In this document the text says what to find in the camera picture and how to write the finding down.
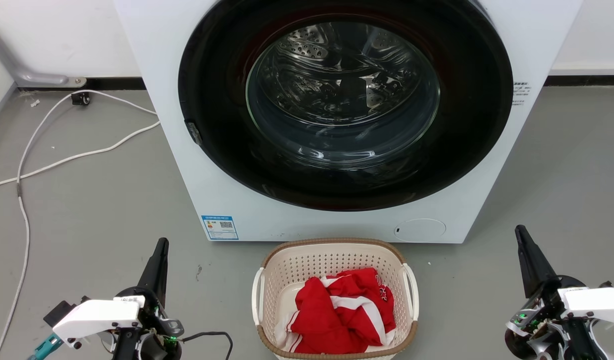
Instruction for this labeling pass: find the red and white garment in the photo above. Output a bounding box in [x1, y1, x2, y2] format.
[274, 267, 397, 355]

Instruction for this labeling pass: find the black block behind left gripper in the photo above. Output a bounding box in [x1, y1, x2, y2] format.
[43, 296, 91, 328]

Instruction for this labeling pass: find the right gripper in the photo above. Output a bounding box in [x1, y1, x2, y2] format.
[504, 225, 609, 360]

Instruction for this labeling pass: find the thin white cable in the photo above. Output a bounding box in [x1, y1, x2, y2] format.
[0, 89, 159, 360]

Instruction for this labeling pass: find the steel washer drum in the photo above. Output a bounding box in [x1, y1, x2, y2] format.
[245, 21, 441, 171]

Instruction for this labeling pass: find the small text label sticker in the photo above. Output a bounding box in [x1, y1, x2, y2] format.
[512, 81, 532, 107]

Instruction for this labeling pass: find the beige perforated laundry basket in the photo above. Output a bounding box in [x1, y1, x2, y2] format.
[251, 237, 420, 360]

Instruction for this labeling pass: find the black round washer door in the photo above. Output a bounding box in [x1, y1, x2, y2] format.
[178, 0, 514, 212]

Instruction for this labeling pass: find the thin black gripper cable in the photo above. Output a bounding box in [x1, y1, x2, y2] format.
[179, 331, 234, 360]

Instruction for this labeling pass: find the white front-load washing machine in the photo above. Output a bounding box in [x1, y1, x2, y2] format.
[113, 0, 584, 244]

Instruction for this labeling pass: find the blue energy label sticker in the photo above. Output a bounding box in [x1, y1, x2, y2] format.
[201, 215, 239, 241]

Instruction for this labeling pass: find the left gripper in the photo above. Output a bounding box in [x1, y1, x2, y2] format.
[111, 238, 185, 360]

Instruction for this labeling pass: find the thick white cable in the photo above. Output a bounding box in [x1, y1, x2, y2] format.
[0, 120, 161, 191]

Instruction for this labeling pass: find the round white filter cover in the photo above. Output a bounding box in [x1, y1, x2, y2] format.
[393, 218, 447, 243]

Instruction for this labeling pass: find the grey wall pipe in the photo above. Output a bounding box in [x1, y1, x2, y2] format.
[0, 19, 87, 89]

